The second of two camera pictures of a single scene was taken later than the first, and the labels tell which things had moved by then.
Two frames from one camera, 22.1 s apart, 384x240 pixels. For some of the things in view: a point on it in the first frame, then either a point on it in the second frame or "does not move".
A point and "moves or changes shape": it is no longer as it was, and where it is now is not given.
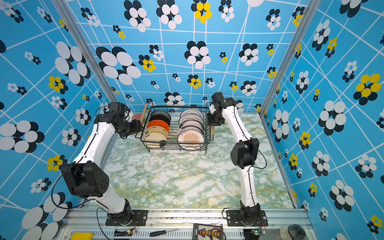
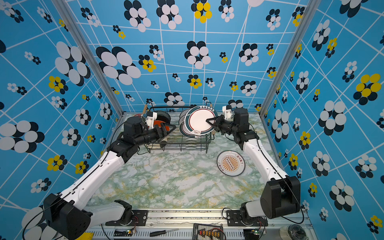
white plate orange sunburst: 191,140 -> 230,163
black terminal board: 207,231 does not move
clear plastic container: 292,232 does not move
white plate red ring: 191,127 moves or changes shape
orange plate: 159,123 does not move
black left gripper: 136,127 -> 160,136
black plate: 160,114 does not move
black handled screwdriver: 161,232 does not move
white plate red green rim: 191,121 -> 183,130
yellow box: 82,236 does not move
